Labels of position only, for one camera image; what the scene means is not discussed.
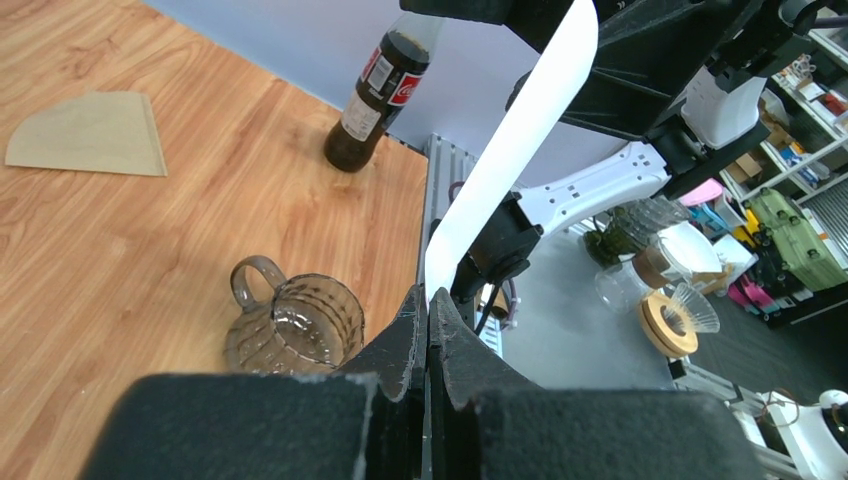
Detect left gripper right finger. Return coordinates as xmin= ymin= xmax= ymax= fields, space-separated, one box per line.
xmin=429 ymin=288 xmax=537 ymax=479

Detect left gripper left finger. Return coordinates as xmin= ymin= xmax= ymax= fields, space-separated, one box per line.
xmin=334 ymin=285 xmax=426 ymax=479

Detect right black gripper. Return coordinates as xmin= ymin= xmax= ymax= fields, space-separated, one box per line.
xmin=400 ymin=0 xmax=756 ymax=140

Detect white paper coffee filter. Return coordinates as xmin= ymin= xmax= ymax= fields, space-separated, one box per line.
xmin=424 ymin=0 xmax=599 ymax=301

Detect brown paper coffee filter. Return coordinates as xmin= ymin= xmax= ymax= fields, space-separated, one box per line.
xmin=5 ymin=91 xmax=168 ymax=177

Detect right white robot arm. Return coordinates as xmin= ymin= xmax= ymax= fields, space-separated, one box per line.
xmin=401 ymin=1 xmax=823 ymax=308

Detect clear ribbed glass pitcher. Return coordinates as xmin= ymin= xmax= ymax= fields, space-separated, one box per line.
xmin=223 ymin=255 xmax=366 ymax=375

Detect background clutter shelf items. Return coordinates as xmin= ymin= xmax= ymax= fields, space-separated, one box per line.
xmin=582 ymin=6 xmax=848 ymax=362

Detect cola bottle red cap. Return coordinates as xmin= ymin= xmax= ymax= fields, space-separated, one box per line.
xmin=323 ymin=12 xmax=445 ymax=173

